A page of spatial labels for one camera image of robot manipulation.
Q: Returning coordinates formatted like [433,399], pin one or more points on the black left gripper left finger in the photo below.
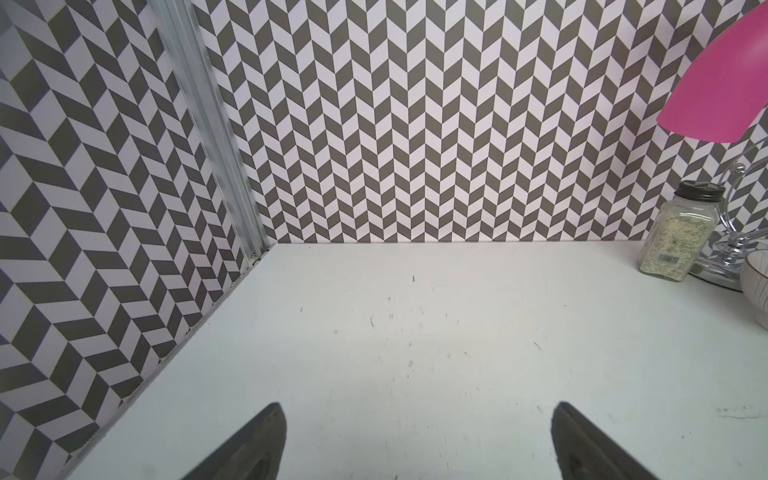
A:
[253,452]

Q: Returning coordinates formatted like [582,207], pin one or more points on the striped ceramic bowl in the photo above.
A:
[754,284]

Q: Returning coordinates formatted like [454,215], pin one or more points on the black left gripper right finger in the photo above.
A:
[583,451]

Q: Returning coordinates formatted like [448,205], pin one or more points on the pink lamp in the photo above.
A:
[725,88]

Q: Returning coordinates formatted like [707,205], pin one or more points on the chrome wire stand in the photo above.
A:
[723,265]

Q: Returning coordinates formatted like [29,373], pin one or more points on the glass spice jar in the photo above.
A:
[682,227]

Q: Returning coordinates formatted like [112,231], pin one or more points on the left corner metal post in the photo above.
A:
[180,32]

